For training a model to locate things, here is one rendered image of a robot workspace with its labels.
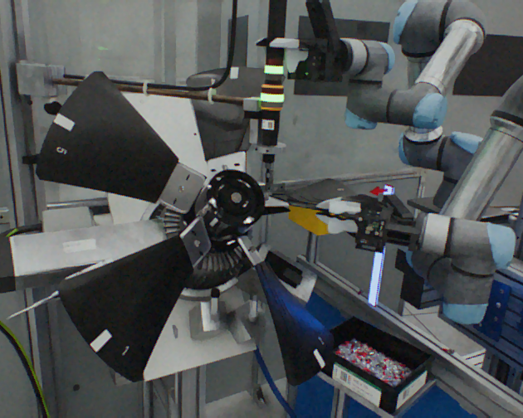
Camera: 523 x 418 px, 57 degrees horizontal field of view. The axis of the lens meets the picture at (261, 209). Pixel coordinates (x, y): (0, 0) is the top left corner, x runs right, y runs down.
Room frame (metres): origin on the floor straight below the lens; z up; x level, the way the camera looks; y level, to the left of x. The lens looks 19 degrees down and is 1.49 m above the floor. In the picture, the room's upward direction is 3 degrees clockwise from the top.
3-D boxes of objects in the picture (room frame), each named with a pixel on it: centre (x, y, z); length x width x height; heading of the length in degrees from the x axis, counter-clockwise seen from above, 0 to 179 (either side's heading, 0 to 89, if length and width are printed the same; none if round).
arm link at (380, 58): (1.13, -0.22, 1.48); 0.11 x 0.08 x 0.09; 131
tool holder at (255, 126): (0.95, 0.00, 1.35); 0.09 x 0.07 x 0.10; 66
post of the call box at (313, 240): (1.39, -0.17, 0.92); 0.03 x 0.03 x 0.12; 31
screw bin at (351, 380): (0.90, -0.26, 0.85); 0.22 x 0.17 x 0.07; 45
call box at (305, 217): (1.39, -0.17, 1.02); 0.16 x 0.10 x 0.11; 31
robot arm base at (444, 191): (1.49, -0.63, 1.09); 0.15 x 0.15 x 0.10
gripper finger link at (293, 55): (0.94, -0.04, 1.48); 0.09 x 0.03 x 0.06; 139
